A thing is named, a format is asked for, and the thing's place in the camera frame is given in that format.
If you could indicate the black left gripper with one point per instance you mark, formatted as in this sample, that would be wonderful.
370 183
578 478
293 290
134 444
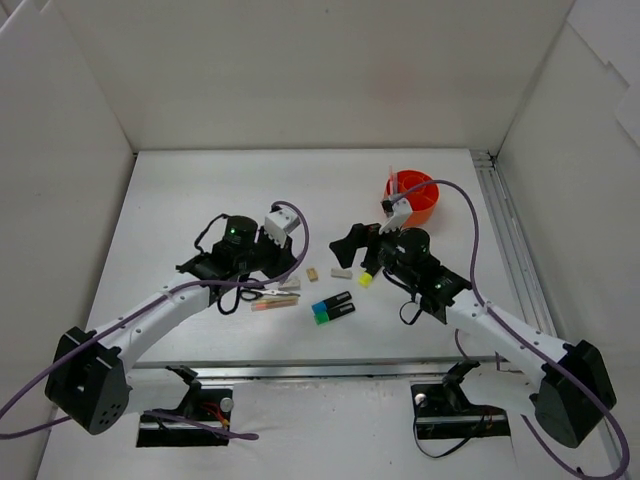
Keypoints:
278 253

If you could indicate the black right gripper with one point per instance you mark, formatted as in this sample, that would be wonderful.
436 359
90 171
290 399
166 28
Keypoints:
373 248

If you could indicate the orange slim highlighter pen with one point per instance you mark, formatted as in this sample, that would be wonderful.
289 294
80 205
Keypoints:
273 303

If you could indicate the yellow slim highlighter pen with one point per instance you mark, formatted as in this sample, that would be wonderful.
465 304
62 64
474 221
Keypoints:
280 296

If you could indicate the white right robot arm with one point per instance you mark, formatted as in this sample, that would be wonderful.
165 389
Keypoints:
570 390

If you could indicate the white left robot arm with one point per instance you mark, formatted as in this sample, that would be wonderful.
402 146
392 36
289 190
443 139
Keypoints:
92 379

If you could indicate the grey white eraser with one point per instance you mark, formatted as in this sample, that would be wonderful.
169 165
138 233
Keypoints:
341 273

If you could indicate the yellow capped black highlighter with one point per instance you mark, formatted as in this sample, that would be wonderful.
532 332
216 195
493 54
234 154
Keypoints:
365 279

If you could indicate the white staples box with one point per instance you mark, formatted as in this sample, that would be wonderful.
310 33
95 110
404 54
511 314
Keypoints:
293 283

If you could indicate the tan eraser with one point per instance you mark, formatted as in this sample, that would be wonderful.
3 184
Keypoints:
312 274

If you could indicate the blue capped black highlighter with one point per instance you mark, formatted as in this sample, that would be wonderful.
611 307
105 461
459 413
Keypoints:
331 302

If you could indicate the green capped black highlighter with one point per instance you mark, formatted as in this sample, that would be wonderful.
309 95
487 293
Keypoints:
334 313

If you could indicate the orange round divided container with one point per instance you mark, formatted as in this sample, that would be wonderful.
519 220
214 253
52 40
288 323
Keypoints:
423 201

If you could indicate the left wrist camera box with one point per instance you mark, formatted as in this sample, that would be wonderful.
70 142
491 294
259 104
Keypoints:
278 224

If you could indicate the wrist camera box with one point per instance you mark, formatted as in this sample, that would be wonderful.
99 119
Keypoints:
397 211
278 224

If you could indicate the black handled scissors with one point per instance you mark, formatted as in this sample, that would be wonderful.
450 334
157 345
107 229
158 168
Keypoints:
252 294

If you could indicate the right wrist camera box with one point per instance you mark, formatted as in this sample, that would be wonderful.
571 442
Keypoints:
397 211

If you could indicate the aluminium rail frame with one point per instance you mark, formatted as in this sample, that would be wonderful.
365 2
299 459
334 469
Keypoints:
328 401

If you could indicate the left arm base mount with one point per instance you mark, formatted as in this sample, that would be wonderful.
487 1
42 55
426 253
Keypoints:
208 404

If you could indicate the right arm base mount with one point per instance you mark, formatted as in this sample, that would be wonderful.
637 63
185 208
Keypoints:
443 412

